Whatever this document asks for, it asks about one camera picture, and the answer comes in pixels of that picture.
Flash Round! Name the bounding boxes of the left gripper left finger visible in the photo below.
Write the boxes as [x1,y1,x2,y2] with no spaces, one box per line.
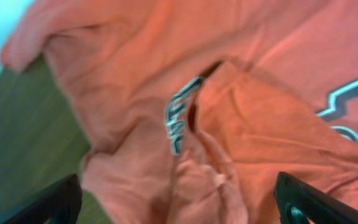
[4,174,83,224]

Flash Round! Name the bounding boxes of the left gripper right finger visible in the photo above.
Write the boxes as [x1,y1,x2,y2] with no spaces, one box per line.
[273,172,358,224]

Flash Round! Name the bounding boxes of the red printed t-shirt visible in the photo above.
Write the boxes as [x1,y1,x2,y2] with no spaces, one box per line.
[0,0,358,223]

